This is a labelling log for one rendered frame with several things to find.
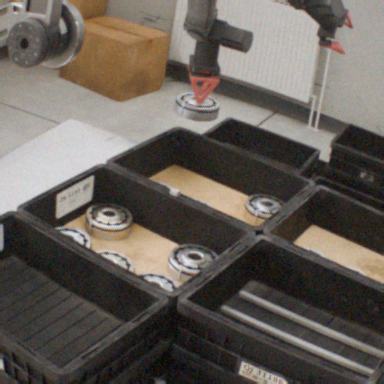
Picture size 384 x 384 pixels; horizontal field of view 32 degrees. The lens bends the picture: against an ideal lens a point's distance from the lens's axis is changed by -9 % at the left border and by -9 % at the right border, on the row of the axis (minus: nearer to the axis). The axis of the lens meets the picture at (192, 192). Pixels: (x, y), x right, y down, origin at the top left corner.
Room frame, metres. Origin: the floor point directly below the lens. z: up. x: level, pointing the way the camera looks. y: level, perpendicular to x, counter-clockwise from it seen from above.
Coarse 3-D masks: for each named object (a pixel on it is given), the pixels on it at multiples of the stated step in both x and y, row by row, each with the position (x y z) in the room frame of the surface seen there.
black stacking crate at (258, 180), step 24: (168, 144) 1.64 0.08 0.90; (192, 144) 1.66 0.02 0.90; (144, 168) 1.56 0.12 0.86; (192, 168) 1.65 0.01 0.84; (216, 168) 1.62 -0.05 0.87; (240, 168) 1.59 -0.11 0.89; (264, 168) 1.56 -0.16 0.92; (240, 192) 1.58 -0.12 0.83; (264, 192) 1.55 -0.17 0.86; (288, 192) 1.52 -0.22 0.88
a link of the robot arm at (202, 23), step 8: (192, 0) 1.23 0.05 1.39; (200, 0) 1.21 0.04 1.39; (208, 0) 1.30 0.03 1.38; (216, 0) 1.36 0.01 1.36; (192, 8) 1.39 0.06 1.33; (200, 8) 1.36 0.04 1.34; (208, 8) 1.35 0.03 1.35; (216, 8) 1.49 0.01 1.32; (192, 16) 1.44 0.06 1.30; (200, 16) 1.42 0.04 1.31; (208, 16) 1.40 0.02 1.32; (184, 24) 1.50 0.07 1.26; (192, 24) 1.47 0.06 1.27; (200, 24) 1.46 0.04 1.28; (208, 24) 1.46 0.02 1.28; (200, 32) 1.51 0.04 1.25; (208, 32) 1.51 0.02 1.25
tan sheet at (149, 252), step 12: (84, 216) 1.36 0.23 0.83; (84, 228) 1.31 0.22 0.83; (132, 228) 1.34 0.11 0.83; (144, 228) 1.35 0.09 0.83; (96, 240) 1.27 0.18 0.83; (120, 240) 1.29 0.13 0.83; (132, 240) 1.30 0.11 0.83; (144, 240) 1.30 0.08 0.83; (156, 240) 1.31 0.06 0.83; (168, 240) 1.32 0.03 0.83; (120, 252) 1.24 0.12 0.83; (132, 252) 1.25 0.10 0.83; (144, 252) 1.26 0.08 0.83; (156, 252) 1.27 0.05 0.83; (168, 252) 1.27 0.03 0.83; (144, 264) 1.22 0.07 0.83; (156, 264) 1.22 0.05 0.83
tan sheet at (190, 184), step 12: (168, 168) 1.65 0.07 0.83; (180, 168) 1.66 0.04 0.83; (168, 180) 1.59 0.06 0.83; (180, 180) 1.60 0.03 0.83; (192, 180) 1.61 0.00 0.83; (204, 180) 1.62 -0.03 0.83; (180, 192) 1.54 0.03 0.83; (192, 192) 1.55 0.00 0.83; (204, 192) 1.56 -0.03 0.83; (216, 192) 1.57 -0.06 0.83; (228, 192) 1.58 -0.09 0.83; (216, 204) 1.51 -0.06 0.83; (228, 204) 1.52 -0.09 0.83; (240, 204) 1.53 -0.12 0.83; (240, 216) 1.47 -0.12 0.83
